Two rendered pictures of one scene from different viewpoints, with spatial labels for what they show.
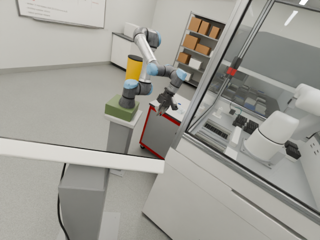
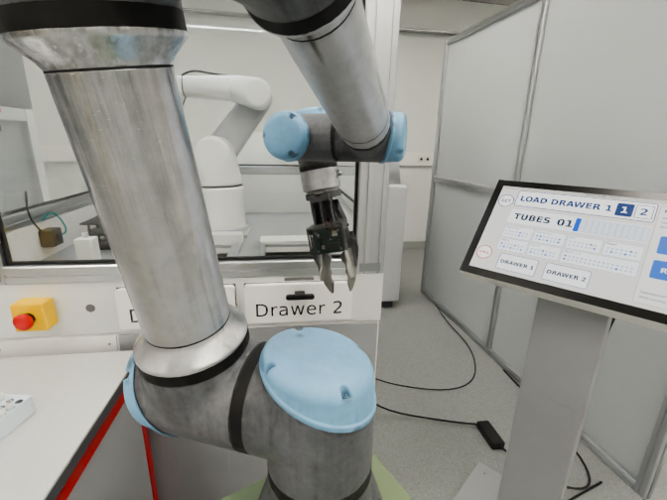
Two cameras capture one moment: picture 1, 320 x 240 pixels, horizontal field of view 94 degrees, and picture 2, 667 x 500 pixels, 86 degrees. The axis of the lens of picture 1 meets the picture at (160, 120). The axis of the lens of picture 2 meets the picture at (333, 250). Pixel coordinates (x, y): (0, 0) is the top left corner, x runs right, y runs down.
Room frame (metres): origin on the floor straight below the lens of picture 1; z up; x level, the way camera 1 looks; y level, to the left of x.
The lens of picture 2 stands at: (1.35, 0.62, 1.29)
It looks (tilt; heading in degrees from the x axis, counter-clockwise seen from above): 17 degrees down; 239
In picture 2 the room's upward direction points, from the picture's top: 1 degrees clockwise
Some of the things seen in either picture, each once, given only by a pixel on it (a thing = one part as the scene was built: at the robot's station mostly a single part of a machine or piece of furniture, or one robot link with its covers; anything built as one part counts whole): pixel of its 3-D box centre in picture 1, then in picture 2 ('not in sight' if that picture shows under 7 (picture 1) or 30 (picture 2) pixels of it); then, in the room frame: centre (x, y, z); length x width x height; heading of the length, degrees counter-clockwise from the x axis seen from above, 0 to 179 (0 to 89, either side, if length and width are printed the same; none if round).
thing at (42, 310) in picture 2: not in sight; (34, 314); (1.57, -0.43, 0.88); 0.07 x 0.05 x 0.07; 157
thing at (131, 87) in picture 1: (131, 87); (313, 402); (1.20, 0.33, 1.03); 0.13 x 0.12 x 0.14; 133
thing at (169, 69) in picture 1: (168, 71); (304, 137); (1.08, 0.06, 1.30); 0.11 x 0.11 x 0.08; 43
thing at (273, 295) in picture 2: not in sight; (299, 302); (0.96, -0.20, 0.87); 0.29 x 0.02 x 0.11; 157
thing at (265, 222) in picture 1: (243, 155); (221, 252); (1.03, -0.75, 0.87); 1.02 x 0.95 x 0.14; 157
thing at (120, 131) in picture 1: (119, 141); not in sight; (1.20, 0.34, 0.38); 0.30 x 0.30 x 0.76; 0
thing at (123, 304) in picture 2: not in sight; (178, 307); (1.25, -0.32, 0.87); 0.29 x 0.02 x 0.11; 157
